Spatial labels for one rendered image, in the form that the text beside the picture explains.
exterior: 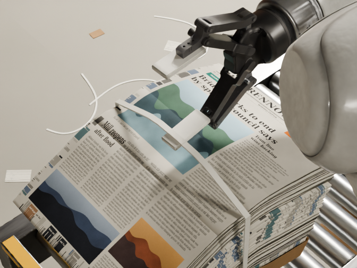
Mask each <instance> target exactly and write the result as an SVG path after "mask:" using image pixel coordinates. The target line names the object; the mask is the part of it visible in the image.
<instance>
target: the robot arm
mask: <svg viewBox="0 0 357 268"><path fill-rule="evenodd" d="M194 25H195V26H196V29H195V28H190V29H189V30H188V35H189V36H190V38H188V39H187V40H185V41H184V42H183V43H181V44H179V45H178V46H177V47H176V49H175V50H173V51H172V52H170V53H169V54H167V55H166V56H164V57H163V58H162V59H160V60H159V61H157V62H156V63H154V64H153V65H152V69H153V70H154V71H156V72H157V73H158V74H160V75H161V76H162V77H163V78H165V79H167V80H168V79H169V78H170V77H172V76H173V75H175V74H176V73H178V72H179V71H181V70H182V69H183V68H185V67H186V66H188V65H189V64H191V63H192V62H193V61H195V60H196V59H198V58H199V57H201V56H202V55H203V54H205V53H206V49H205V48H204V47H210V48H217V49H224V50H223V55H224V66H223V68H222V70H221V71H220V78H219V80H218V82H217V83H216V85H215V87H214V88H213V90H212V92H211V93H210V95H209V96H208V98H207V100H206V101H205V103H204V105H203V106H202V108H201V110H200V111H199V110H198V109H195V110H194V111H193V112H192V113H190V114H189V115H188V116H187V117H186V118H184V119H183V120H182V121H181V122H180V123H178V124H177V125H176V126H175V127H174V128H172V129H173V130H174V131H175V132H176V133H178V134H179V135H180V136H181V137H182V138H183V139H184V140H186V142H187V141H188V140H190V139H191V138H192V137H193V136H194V135H196V134H197V133H198V132H199V131H200V130H201V129H203V128H204V127H205V126H206V125H209V126H210V127H212V128H213V129H214V130H215V129H217V128H218V127H219V126H220V124H221V123H222V122H223V121H224V119H225V118H226V117H227V116H228V114H229V113H230V112H231V110H232V109H233V108H234V107H235V105H236V104H237V103H238V102H239V100H240V99H241V98H242V97H243V95H244V94H245V93H246V92H247V91H248V90H249V89H250V88H251V87H252V86H254V85H255V84H256V82H257V79H256V78H255V77H253V76H252V71H253V70H254V69H255V68H256V67H257V66H258V64H269V63H272V62H274V61H275V60H277V59H278V58H279V57H281V56H282V55H283V54H285V55H284V58H283V61H282V64H281V68H280V75H279V97H280V106H281V110H282V115H283V119H284V122H285V125H286V128H287V130H288V133H289V135H290V137H291V139H292V140H293V142H294V143H295V144H296V145H297V147H298V148H299V149H300V151H301V152H302V154H303V155H304V156H305V157H306V158H307V159H308V160H310V161H311V162H312V163H314V164H315V165H317V166H319V167H320V168H322V169H324V170H326V171H328V172H331V173H336V174H344V175H345V176H346V178H347V180H348V181H349V183H350V185H351V187H352V189H353V192H354V194H355V196H356V198H357V0H262V1H261V2H260V3H259V4H258V5H257V8H256V11H254V12H253V13H251V12H250V11H248V10H247V9H245V8H243V7H242V8H240V9H238V10H237V11H235V12H233V13H225V14H218V15H211V16H203V17H199V18H197V19H196V20H195V22H194ZM231 30H237V31H236V32H235V34H233V35H228V34H224V33H223V34H222V35H221V34H217V33H218V32H224V31H231ZM203 46H204V47H203ZM229 71H230V72H232V73H233V74H237V75H236V78H235V77H233V76H232V75H230V74H229Z"/></svg>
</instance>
